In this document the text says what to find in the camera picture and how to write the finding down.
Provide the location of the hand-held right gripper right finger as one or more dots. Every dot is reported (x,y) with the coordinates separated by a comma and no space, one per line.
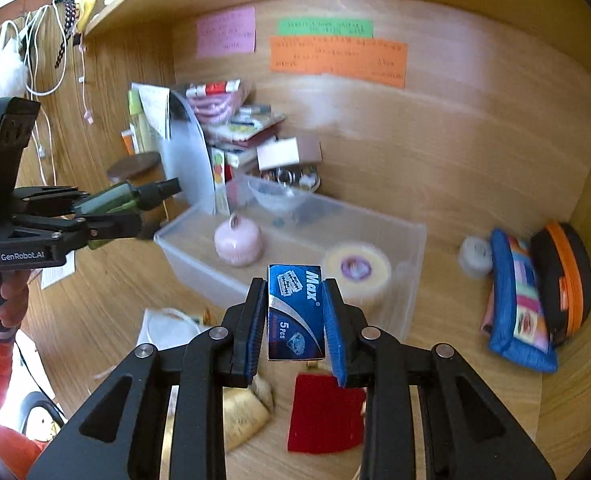
(336,337)

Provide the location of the green paper note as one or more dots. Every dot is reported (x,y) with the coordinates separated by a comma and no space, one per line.
(325,28)

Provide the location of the white folded paper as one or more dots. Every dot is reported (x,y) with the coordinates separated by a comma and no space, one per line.
(154,107)

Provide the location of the blue patchwork pouch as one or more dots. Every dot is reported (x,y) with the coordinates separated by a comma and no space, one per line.
(515,310)

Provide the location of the black orange zip case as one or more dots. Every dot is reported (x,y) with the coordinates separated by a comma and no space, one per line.
(568,280)

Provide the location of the clear plastic bin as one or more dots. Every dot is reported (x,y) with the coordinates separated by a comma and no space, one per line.
(295,240)

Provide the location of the brown mug with wooden lid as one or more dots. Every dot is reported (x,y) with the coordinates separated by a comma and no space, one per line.
(135,167)

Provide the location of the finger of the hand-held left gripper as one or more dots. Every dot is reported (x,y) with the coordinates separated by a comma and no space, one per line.
(50,199)
(100,227)

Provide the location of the person's left hand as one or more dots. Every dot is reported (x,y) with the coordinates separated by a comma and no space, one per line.
(11,300)

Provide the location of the orange small box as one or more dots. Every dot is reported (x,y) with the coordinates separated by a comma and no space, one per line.
(128,142)

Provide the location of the blue razor blade box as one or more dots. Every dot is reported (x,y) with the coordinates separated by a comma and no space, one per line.
(295,310)

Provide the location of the white card box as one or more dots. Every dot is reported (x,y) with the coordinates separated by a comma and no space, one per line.
(278,154)

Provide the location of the cream tape roll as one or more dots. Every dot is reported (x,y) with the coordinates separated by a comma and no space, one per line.
(358,270)

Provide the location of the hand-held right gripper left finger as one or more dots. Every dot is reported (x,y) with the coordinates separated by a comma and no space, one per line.
(255,332)

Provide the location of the wooden desktop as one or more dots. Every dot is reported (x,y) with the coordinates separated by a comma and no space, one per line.
(440,320)

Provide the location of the dark green spray bottle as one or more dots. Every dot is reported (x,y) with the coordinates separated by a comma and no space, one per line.
(115,200)

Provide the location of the pink flat pouch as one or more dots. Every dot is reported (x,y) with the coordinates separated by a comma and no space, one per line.
(486,315)

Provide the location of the white paper slip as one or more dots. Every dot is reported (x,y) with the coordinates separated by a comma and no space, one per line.
(58,272)

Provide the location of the white paper sheets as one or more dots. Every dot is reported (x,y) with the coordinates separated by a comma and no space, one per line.
(188,160)

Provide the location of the pink paper note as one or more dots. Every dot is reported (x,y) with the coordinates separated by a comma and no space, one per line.
(225,32)

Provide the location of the pile of small jewelry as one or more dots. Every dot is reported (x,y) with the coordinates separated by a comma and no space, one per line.
(290,177)

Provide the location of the orange paper note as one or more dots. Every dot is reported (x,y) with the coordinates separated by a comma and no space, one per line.
(338,62)

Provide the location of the red white tube box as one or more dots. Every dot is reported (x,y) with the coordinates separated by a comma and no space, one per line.
(213,88)

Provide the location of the clear glass bowl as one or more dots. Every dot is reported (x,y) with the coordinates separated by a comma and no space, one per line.
(275,197)

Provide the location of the pink round case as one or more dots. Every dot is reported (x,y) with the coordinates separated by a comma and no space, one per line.
(238,242)

